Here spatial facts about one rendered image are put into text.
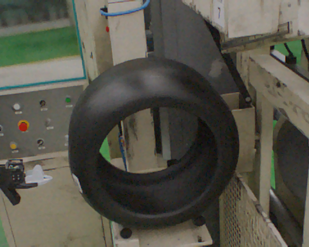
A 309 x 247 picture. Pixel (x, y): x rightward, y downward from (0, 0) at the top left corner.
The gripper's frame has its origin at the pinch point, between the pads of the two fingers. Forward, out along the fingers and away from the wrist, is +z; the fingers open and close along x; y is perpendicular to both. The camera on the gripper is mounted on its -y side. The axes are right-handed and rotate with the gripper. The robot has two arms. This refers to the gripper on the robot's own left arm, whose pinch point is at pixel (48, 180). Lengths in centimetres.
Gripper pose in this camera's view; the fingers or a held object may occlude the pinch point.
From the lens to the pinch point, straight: 172.2
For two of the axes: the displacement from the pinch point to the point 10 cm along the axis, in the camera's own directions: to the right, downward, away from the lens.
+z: 9.9, -0.4, 1.5
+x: -1.5, -4.6, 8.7
